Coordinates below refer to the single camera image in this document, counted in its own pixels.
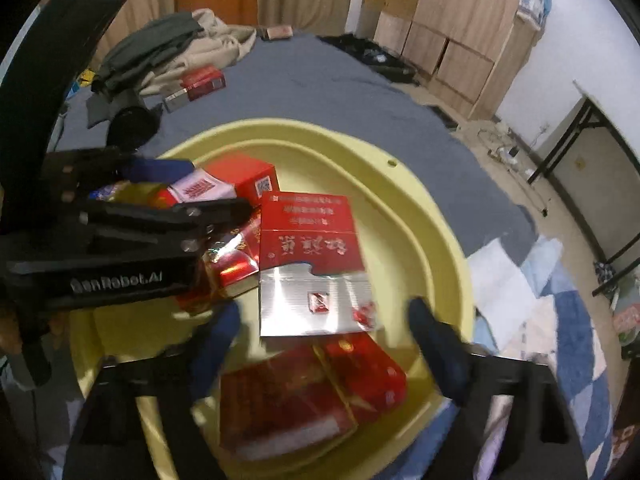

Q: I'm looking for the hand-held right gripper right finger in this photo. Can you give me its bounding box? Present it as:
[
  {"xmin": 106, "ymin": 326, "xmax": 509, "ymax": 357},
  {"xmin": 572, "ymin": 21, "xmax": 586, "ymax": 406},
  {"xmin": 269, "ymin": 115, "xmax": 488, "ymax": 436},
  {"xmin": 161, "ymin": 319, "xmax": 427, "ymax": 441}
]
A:
[{"xmin": 409, "ymin": 297, "xmax": 588, "ymax": 480}]

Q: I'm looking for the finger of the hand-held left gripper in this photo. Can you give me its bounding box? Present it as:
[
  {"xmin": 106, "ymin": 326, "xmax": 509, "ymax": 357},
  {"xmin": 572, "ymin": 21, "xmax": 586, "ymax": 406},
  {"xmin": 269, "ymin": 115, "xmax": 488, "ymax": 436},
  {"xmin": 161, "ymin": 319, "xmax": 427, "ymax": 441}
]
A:
[
  {"xmin": 42, "ymin": 147, "xmax": 197, "ymax": 202},
  {"xmin": 74, "ymin": 197, "xmax": 254, "ymax": 255}
]

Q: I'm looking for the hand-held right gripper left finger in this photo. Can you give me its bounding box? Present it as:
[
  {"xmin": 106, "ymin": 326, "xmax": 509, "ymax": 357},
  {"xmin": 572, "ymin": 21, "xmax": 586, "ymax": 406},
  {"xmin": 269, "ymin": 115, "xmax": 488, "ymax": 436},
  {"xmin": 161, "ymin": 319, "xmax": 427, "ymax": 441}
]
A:
[{"xmin": 62, "ymin": 302, "xmax": 242, "ymax": 480}]

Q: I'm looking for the gold cigarette pack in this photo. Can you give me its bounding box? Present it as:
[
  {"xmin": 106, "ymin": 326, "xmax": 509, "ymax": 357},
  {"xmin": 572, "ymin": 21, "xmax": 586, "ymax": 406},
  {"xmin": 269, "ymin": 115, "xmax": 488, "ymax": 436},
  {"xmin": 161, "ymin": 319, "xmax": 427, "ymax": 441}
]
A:
[{"xmin": 89, "ymin": 181, "xmax": 177, "ymax": 209}]

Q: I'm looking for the white red cigarette pack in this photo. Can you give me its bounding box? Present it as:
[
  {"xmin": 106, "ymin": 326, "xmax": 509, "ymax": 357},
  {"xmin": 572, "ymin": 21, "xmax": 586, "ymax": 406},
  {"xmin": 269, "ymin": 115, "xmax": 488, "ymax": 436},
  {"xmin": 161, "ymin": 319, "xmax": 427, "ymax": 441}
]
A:
[{"xmin": 167, "ymin": 170, "xmax": 237, "ymax": 205}]

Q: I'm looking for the black foam cylinder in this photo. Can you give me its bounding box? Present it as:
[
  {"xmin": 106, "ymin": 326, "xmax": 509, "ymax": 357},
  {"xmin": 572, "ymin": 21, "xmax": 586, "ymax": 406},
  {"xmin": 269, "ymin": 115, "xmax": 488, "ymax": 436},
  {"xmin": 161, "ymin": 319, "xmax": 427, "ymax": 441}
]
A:
[{"xmin": 106, "ymin": 105, "xmax": 162, "ymax": 152}]

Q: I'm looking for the bright red cigarette carton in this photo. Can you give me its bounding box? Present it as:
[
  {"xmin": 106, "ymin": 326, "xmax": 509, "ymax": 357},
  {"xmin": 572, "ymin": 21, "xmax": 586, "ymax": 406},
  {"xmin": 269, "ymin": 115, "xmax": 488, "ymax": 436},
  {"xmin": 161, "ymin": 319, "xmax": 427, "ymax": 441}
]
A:
[{"xmin": 312, "ymin": 332, "xmax": 408, "ymax": 414}]

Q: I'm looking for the glossy red cigarette pack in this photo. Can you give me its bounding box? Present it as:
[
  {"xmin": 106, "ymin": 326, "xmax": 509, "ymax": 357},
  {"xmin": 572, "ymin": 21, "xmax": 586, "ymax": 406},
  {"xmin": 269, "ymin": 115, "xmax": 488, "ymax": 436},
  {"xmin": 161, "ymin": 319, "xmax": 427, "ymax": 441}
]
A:
[{"xmin": 175, "ymin": 210, "xmax": 263, "ymax": 317}]

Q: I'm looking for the orange-red cigarette box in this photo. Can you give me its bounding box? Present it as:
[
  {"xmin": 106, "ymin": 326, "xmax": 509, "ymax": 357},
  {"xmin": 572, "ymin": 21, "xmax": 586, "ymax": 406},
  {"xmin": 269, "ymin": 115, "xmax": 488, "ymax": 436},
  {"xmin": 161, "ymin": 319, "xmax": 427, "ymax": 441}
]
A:
[{"xmin": 205, "ymin": 154, "xmax": 280, "ymax": 208}]

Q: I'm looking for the dark red cigarette carton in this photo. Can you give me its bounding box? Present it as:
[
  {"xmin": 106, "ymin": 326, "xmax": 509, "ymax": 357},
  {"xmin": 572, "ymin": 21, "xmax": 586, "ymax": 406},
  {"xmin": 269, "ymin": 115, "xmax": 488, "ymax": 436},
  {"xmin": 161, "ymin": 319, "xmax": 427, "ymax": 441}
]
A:
[{"xmin": 219, "ymin": 347, "xmax": 359, "ymax": 462}]

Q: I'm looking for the red carton with silver label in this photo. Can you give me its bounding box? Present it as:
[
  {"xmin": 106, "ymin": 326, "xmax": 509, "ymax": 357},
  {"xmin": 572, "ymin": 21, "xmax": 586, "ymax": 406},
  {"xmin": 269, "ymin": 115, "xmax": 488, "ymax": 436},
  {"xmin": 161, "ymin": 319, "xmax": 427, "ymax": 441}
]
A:
[{"xmin": 163, "ymin": 66, "xmax": 227, "ymax": 113}]

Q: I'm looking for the large red silver cigarette carton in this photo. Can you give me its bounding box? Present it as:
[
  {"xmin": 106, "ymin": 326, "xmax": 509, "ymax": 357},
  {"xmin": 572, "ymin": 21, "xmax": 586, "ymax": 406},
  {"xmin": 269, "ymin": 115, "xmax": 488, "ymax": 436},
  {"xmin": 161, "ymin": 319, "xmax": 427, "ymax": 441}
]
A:
[{"xmin": 257, "ymin": 191, "xmax": 384, "ymax": 337}]

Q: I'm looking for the yellow plastic basin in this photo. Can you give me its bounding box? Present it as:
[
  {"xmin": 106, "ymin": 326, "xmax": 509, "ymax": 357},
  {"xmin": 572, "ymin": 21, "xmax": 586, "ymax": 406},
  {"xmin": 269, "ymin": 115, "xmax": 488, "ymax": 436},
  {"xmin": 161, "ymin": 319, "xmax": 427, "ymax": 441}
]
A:
[{"xmin": 70, "ymin": 119, "xmax": 476, "ymax": 480}]

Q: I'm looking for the grey-green garment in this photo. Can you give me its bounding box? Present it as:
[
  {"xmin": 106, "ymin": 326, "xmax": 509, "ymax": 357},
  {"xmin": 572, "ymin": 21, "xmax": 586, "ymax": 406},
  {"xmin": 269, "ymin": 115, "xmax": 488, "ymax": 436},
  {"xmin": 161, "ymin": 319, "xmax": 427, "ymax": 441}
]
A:
[{"xmin": 86, "ymin": 10, "xmax": 206, "ymax": 128}]

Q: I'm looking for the blue white plaid blanket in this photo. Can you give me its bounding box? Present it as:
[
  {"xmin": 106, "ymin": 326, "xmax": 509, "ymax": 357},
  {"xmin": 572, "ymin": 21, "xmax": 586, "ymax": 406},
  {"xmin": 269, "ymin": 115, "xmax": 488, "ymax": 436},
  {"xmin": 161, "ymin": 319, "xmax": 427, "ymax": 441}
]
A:
[{"xmin": 390, "ymin": 235, "xmax": 626, "ymax": 480}]

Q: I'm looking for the beige garment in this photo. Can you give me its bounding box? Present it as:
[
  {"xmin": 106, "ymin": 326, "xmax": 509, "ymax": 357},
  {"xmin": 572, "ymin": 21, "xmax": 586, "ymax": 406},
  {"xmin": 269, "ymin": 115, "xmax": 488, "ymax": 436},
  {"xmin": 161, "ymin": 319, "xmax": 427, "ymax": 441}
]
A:
[{"xmin": 140, "ymin": 8, "xmax": 258, "ymax": 97}]

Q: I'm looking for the dark patterned cloth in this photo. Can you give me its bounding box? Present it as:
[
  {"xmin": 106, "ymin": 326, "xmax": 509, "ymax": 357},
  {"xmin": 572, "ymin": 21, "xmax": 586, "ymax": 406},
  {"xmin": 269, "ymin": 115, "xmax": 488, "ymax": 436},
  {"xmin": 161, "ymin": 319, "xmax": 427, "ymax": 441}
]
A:
[{"xmin": 592, "ymin": 260, "xmax": 621, "ymax": 287}]

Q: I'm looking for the grey bed sheet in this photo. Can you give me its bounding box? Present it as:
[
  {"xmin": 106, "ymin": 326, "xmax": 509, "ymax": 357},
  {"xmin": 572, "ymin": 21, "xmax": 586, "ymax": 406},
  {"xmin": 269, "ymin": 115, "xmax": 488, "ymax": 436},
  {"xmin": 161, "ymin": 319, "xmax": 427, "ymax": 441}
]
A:
[{"xmin": 55, "ymin": 30, "xmax": 538, "ymax": 262}]

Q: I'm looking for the colourful packet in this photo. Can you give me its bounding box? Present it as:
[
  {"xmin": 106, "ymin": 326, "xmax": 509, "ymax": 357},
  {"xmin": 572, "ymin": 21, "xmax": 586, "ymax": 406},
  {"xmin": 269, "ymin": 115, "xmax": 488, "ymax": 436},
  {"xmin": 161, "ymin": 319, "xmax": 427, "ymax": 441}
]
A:
[{"xmin": 612, "ymin": 304, "xmax": 640, "ymax": 347}]

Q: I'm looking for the black bag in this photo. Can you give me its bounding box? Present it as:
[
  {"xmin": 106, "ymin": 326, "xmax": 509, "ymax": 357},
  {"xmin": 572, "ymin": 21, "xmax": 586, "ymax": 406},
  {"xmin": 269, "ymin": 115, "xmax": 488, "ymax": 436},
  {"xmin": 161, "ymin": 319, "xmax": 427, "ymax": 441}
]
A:
[{"xmin": 317, "ymin": 34, "xmax": 421, "ymax": 86}]

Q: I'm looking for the black folding table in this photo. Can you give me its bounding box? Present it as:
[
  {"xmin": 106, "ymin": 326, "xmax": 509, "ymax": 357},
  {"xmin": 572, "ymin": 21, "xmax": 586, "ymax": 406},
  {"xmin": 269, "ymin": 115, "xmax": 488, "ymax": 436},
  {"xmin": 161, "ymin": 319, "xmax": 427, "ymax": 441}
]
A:
[{"xmin": 525, "ymin": 80, "xmax": 640, "ymax": 297}]

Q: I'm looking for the wooden wardrobe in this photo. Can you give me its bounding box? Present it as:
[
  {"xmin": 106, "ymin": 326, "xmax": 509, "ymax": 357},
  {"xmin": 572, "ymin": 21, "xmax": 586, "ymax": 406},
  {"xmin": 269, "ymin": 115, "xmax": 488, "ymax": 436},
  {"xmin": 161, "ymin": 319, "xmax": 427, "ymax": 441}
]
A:
[{"xmin": 362, "ymin": 0, "xmax": 559, "ymax": 121}]

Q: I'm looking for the hanging plastic bag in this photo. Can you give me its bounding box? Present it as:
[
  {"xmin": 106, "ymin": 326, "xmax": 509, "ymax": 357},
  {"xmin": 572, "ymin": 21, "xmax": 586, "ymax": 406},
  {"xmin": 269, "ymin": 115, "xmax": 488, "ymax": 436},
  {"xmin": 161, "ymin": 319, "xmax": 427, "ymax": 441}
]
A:
[{"xmin": 517, "ymin": 0, "xmax": 556, "ymax": 31}]

